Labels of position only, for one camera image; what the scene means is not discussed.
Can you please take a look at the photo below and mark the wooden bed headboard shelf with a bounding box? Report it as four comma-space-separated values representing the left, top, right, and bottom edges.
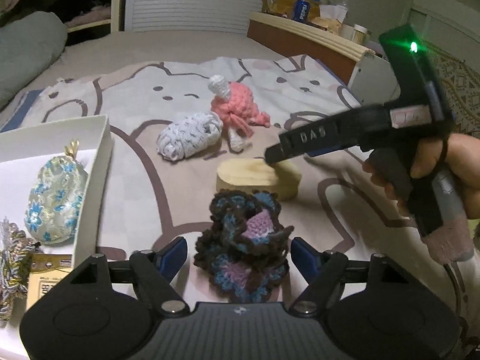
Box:
247, 12, 374, 84

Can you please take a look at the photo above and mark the small white jar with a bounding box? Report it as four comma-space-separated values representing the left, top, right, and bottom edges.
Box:
351, 24, 371, 46

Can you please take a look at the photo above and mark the cartoon cat print blanket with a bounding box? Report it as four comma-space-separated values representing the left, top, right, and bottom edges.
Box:
0, 53, 480, 346

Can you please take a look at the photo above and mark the small yellow card box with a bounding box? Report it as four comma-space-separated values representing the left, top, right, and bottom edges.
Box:
26, 253, 72, 310

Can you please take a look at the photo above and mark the white side cabinet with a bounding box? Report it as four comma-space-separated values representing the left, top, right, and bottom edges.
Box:
347, 53, 400, 106

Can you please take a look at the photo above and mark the pink crochet octopus toy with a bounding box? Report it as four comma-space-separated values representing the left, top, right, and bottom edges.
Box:
208, 75, 271, 153

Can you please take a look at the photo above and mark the gold grey braided rope bundle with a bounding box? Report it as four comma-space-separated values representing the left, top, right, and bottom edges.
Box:
0, 216, 41, 322

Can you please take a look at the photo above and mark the dark purple blue crochet piece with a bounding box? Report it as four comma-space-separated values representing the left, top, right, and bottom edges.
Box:
193, 189, 294, 303

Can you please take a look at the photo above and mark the white tissue pack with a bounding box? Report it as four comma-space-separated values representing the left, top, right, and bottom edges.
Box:
320, 4, 338, 21

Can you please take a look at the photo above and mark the yellow snack box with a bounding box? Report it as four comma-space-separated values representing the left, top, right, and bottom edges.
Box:
261, 0, 320, 20

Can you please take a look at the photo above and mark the clear plastic water bottle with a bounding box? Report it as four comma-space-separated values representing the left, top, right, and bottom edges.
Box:
335, 0, 350, 23

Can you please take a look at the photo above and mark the person right hand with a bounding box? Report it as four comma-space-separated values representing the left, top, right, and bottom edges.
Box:
361, 132, 480, 221

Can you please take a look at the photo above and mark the floral brocade drawstring pouch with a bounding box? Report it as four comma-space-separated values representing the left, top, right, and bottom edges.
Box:
24, 139, 89, 245

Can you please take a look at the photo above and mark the grey quilted duvet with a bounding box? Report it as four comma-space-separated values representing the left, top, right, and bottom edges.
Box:
1, 11, 68, 108

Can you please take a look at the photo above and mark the white shallow cardboard box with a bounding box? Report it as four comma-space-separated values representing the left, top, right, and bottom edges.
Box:
1, 115, 113, 267

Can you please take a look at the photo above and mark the cream open wardrobe shelf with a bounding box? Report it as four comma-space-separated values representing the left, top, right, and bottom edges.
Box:
0, 0, 127, 35

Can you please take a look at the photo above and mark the white grey yarn ball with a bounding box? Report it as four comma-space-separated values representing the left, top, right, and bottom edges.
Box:
156, 112, 223, 163

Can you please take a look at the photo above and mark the oval wooden box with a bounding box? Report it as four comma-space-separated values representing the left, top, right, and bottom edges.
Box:
216, 158, 302, 201

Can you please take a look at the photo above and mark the blue pepsi can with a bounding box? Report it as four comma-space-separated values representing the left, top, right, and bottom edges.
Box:
291, 0, 310, 23

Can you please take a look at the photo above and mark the patterned beige cushion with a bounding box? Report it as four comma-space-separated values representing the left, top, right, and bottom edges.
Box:
426, 42, 480, 138

